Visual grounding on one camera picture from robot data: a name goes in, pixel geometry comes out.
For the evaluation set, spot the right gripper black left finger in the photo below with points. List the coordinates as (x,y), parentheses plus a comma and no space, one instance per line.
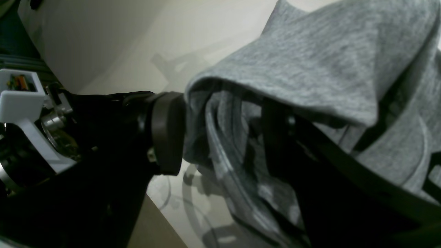
(124,141)

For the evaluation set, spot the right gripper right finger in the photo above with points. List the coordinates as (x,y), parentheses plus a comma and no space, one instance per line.
(343,204)

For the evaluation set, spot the grey T-shirt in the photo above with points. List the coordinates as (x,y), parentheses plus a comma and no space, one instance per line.
(365,72)

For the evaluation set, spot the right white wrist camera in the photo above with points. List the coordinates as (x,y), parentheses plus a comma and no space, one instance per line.
(36,122)

